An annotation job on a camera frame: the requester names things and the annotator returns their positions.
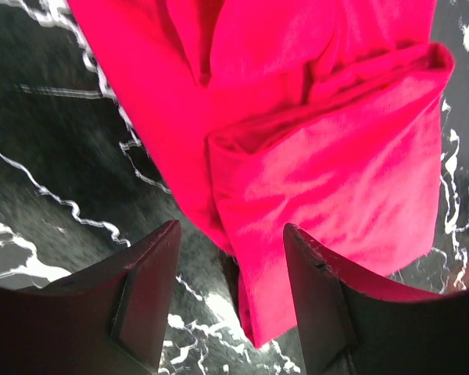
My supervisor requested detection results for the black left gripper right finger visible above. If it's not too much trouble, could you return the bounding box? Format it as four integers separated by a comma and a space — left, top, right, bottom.
283, 224, 469, 374

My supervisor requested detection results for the pink t shirt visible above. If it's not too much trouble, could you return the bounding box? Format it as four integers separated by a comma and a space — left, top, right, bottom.
69, 1, 454, 348

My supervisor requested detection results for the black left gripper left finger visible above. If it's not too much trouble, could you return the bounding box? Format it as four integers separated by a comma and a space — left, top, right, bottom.
0, 220, 181, 374

